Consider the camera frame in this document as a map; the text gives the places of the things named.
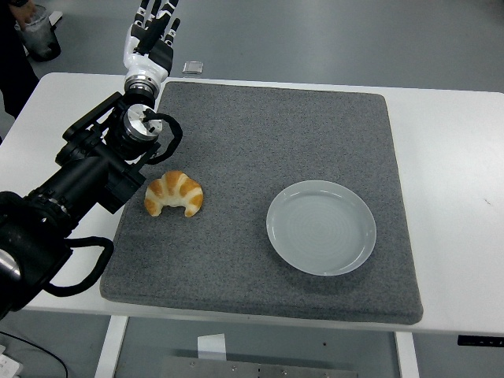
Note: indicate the white table leg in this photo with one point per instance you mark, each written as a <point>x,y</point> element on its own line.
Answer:
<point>110,350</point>
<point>407,356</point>

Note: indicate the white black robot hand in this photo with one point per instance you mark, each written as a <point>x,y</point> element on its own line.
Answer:
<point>143,63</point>

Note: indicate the white flat floor object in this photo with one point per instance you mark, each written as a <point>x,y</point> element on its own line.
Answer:
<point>56,16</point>

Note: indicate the silver floor socket plate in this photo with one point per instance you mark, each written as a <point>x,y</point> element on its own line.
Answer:
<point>193,67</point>

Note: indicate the pale grey round plate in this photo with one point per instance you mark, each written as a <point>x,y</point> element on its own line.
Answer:
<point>321,228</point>

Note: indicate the grey felt table mat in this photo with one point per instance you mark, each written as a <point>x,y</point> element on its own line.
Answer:
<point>252,157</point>

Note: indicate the white power strip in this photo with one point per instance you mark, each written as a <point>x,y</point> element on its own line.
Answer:
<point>8,364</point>

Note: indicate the person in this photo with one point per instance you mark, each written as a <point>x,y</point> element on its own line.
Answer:
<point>12,75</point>

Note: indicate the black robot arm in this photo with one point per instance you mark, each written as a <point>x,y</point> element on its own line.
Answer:
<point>78,173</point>

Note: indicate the golden croissant bread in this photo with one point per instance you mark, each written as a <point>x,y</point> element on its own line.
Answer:
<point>173,189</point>

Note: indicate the black table control panel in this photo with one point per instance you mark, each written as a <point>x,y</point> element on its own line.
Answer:
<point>480,341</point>

